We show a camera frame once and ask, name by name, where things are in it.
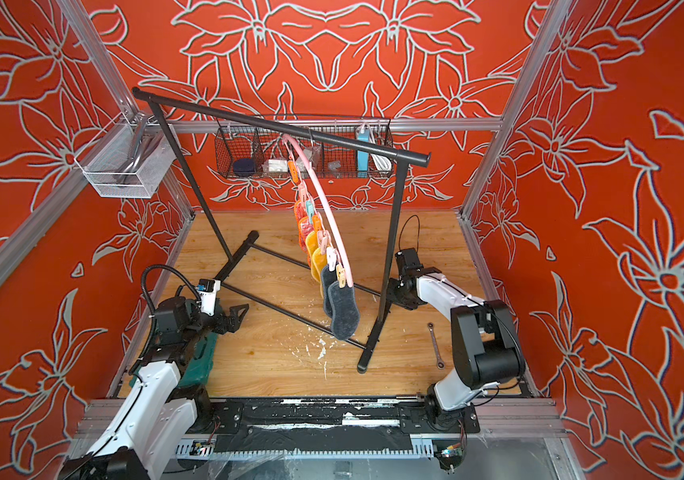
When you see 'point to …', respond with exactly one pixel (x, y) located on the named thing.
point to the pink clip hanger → (305, 173)
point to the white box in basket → (277, 165)
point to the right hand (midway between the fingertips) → (384, 296)
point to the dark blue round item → (244, 167)
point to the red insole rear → (300, 210)
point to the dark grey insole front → (346, 317)
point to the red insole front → (304, 227)
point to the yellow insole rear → (312, 239)
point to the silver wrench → (440, 363)
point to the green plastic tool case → (200, 368)
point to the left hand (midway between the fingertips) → (230, 302)
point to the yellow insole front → (319, 261)
